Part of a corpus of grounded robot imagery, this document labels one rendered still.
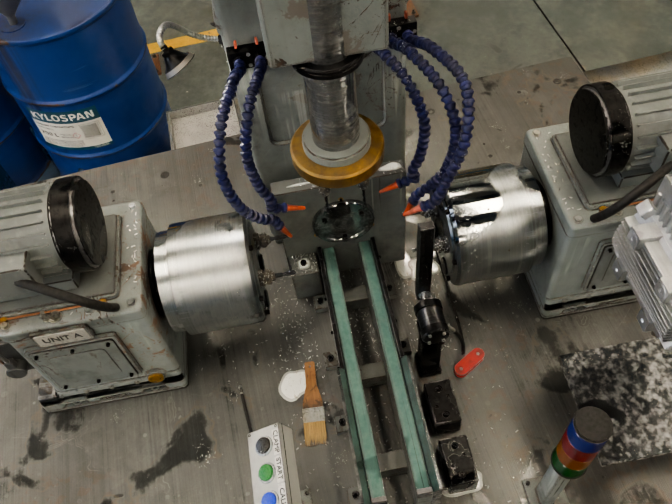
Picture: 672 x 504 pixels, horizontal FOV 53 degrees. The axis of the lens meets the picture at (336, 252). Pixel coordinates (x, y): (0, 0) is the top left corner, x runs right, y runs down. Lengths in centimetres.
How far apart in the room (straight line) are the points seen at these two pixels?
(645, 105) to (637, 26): 252
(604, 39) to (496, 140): 182
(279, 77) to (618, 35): 264
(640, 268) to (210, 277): 80
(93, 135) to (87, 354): 154
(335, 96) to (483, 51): 251
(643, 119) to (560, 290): 45
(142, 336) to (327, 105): 63
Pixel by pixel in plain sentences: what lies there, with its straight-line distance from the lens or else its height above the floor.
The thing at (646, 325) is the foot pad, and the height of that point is 128.
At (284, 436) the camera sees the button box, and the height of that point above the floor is 106.
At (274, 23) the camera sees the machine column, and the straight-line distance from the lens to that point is 106.
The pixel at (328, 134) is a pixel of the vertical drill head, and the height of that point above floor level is 140.
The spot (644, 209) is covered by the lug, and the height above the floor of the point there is 138.
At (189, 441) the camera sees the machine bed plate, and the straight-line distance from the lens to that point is 161.
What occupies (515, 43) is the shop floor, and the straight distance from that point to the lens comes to 369.
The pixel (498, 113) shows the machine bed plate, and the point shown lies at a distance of 213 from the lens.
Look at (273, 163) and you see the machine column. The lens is 157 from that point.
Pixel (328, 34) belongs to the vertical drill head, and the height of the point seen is 161.
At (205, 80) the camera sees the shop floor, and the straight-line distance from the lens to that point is 361.
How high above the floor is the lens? 226
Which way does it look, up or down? 55 degrees down
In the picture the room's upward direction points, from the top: 8 degrees counter-clockwise
